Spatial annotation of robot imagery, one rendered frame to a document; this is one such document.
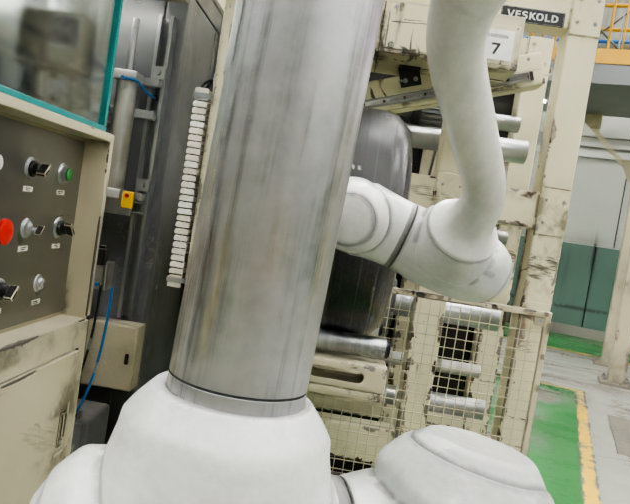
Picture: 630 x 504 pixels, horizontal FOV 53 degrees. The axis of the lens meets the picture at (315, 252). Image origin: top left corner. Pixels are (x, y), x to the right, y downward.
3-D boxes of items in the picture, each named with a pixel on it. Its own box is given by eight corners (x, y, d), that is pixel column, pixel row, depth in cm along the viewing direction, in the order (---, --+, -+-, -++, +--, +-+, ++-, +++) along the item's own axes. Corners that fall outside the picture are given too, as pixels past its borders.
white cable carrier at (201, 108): (166, 285, 152) (195, 86, 149) (172, 283, 157) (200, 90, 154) (184, 288, 152) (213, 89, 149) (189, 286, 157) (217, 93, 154)
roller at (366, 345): (234, 335, 143) (237, 315, 142) (237, 332, 147) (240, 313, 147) (388, 361, 141) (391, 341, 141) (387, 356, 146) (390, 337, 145)
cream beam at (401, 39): (294, 39, 172) (302, -16, 171) (301, 62, 197) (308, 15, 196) (518, 71, 169) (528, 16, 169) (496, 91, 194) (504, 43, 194)
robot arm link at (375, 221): (307, 225, 100) (383, 260, 100) (298, 241, 84) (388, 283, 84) (336, 162, 97) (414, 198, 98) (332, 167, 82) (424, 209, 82)
